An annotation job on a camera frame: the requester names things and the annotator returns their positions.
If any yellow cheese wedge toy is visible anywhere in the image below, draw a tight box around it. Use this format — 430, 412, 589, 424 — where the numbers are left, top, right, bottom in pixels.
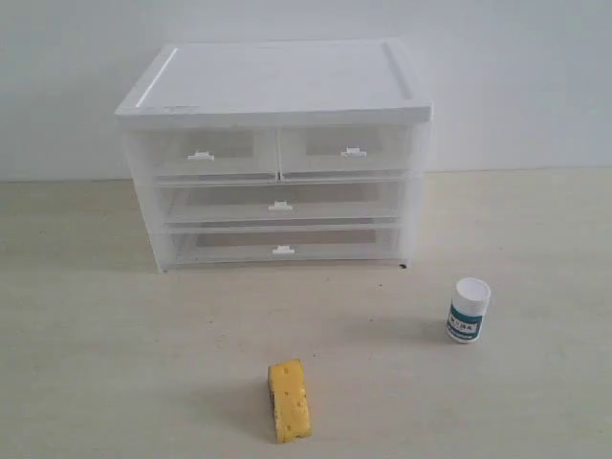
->
268, 360, 312, 444

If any white plastic drawer cabinet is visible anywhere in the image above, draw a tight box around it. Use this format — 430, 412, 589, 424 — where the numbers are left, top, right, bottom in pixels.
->
115, 38, 433, 272

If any clear middle wide drawer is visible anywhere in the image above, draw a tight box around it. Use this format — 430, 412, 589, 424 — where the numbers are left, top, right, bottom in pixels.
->
162, 181, 404, 224

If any white teal medicine bottle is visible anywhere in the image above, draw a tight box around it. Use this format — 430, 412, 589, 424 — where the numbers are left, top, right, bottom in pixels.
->
447, 277, 492, 344

